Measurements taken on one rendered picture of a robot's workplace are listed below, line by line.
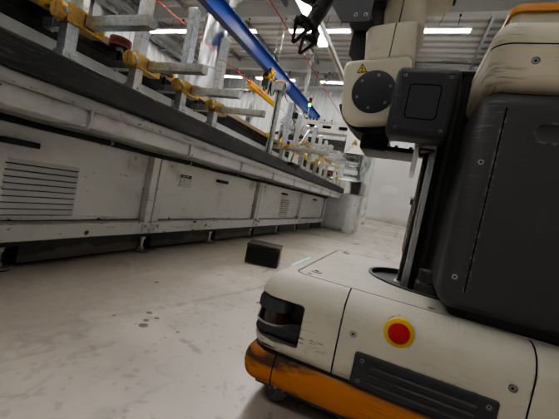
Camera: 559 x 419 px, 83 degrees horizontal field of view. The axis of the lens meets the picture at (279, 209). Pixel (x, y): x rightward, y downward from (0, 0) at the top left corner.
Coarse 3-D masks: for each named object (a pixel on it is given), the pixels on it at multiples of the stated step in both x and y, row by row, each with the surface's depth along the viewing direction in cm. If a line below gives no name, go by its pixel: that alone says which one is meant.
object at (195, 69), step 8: (112, 64) 123; (120, 64) 122; (152, 64) 116; (160, 64) 115; (168, 64) 113; (176, 64) 112; (184, 64) 111; (192, 64) 110; (200, 64) 108; (160, 72) 118; (168, 72) 116; (176, 72) 114; (184, 72) 112; (192, 72) 110; (200, 72) 108
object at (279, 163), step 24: (0, 48) 75; (24, 48) 80; (48, 48) 85; (24, 72) 84; (48, 72) 86; (72, 72) 92; (96, 72) 98; (96, 96) 100; (120, 96) 107; (144, 96) 116; (168, 120) 129; (192, 120) 143; (216, 144) 164; (240, 144) 186; (288, 168) 264
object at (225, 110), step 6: (192, 108) 169; (198, 108) 168; (204, 108) 167; (222, 108) 163; (228, 108) 162; (234, 108) 160; (240, 108) 159; (234, 114) 163; (240, 114) 160; (246, 114) 158; (252, 114) 157; (258, 114) 156; (264, 114) 156
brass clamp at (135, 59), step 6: (126, 54) 111; (132, 54) 110; (138, 54) 112; (126, 60) 111; (132, 60) 111; (138, 60) 113; (144, 60) 115; (150, 60) 117; (126, 66) 114; (132, 66) 113; (138, 66) 113; (144, 66) 115; (144, 72) 118; (150, 72) 118; (150, 78) 124; (156, 78) 122
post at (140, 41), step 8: (144, 0) 112; (152, 0) 114; (144, 8) 112; (152, 8) 115; (152, 16) 115; (136, 32) 113; (144, 32) 113; (136, 40) 113; (144, 40) 114; (136, 48) 113; (144, 48) 115; (128, 72) 114; (136, 72) 114; (128, 80) 114; (136, 80) 114
